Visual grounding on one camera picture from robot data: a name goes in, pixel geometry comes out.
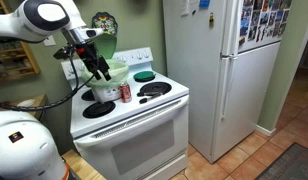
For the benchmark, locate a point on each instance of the fridge photo collage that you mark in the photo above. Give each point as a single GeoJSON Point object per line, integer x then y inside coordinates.
{"type": "Point", "coordinates": [264, 20]}

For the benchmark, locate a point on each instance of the white light switch plate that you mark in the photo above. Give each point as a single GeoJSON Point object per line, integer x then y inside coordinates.
{"type": "Point", "coordinates": [50, 41]}

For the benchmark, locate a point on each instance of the white bin with green lid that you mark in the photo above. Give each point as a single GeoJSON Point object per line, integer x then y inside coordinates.
{"type": "Point", "coordinates": [107, 95]}

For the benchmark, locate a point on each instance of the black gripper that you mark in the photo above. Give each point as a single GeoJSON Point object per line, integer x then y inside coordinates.
{"type": "Point", "coordinates": [89, 56]}

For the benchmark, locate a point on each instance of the black coil stove burner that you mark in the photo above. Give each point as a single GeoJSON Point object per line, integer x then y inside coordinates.
{"type": "Point", "coordinates": [87, 95]}
{"type": "Point", "coordinates": [144, 81]}
{"type": "Point", "coordinates": [99, 109]}
{"type": "Point", "coordinates": [155, 87]}

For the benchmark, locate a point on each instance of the wooden side table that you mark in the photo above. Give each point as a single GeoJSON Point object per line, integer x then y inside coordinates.
{"type": "Point", "coordinates": [40, 100]}

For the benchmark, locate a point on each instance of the colourful decorative wall plate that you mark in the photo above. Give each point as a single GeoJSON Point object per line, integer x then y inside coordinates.
{"type": "Point", "coordinates": [105, 21]}

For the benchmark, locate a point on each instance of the wooden robot platform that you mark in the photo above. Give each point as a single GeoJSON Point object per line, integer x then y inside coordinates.
{"type": "Point", "coordinates": [80, 165]}

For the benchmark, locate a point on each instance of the dark grey floor rug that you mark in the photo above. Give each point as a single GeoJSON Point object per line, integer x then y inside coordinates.
{"type": "Point", "coordinates": [290, 165]}

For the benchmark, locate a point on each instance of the white paper note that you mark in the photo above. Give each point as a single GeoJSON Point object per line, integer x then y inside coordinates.
{"type": "Point", "coordinates": [184, 7]}

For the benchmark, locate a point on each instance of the green round burner cover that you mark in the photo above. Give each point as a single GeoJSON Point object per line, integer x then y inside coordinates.
{"type": "Point", "coordinates": [144, 76]}

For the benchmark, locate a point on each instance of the blue fridge magnet sheet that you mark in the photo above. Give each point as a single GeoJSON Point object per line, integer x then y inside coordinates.
{"type": "Point", "coordinates": [204, 3]}

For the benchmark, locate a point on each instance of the silver tongs with black tips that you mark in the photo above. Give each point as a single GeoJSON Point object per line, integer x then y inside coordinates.
{"type": "Point", "coordinates": [150, 97]}

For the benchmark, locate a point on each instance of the white dish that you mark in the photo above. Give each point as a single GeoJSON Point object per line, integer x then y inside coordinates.
{"type": "Point", "coordinates": [26, 102]}

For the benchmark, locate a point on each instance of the white electric stove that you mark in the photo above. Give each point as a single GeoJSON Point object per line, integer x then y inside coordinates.
{"type": "Point", "coordinates": [137, 146]}

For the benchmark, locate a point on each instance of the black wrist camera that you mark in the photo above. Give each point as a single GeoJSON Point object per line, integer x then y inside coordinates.
{"type": "Point", "coordinates": [61, 53]}

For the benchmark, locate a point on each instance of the white refrigerator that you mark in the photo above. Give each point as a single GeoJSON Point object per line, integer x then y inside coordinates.
{"type": "Point", "coordinates": [197, 83]}

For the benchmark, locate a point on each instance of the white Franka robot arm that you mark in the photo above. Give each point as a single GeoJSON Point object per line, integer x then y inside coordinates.
{"type": "Point", "coordinates": [24, 150]}

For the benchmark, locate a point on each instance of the white stove knob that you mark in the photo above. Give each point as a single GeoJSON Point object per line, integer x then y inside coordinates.
{"type": "Point", "coordinates": [123, 59]}
{"type": "Point", "coordinates": [148, 54]}
{"type": "Point", "coordinates": [139, 55]}
{"type": "Point", "coordinates": [71, 69]}

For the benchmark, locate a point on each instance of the yellow black fridge magnet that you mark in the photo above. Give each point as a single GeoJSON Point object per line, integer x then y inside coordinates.
{"type": "Point", "coordinates": [211, 20]}

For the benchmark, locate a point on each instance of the red soda can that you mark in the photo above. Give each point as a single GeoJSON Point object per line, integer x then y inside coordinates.
{"type": "Point", "coordinates": [125, 93]}

